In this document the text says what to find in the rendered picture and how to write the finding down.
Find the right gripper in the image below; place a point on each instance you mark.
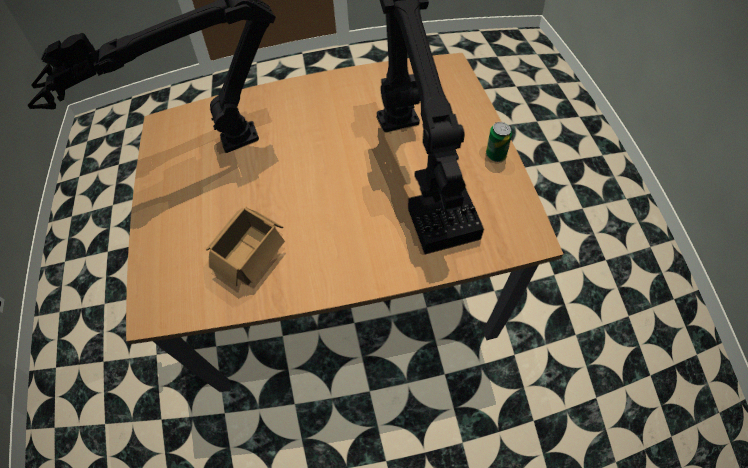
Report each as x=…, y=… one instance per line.
x=49, y=86

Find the black lighting desk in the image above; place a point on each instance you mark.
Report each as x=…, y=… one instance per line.
x=445, y=232

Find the open brown cardboard box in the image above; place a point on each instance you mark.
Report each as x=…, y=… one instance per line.
x=238, y=241

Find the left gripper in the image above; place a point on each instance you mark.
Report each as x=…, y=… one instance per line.
x=420, y=176

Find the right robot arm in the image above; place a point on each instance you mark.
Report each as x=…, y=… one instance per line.
x=77, y=48

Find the green drink can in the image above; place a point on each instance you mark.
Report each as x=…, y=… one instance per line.
x=499, y=141

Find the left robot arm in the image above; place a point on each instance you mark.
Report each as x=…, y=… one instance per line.
x=434, y=104

